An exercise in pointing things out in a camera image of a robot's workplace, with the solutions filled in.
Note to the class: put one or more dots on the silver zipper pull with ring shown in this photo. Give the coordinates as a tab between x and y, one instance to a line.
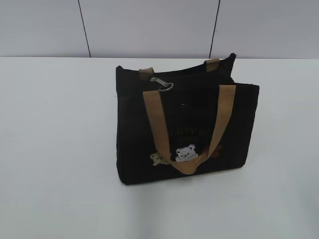
164	86

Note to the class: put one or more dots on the black tote bag tan handles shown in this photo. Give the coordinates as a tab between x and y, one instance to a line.
202	125

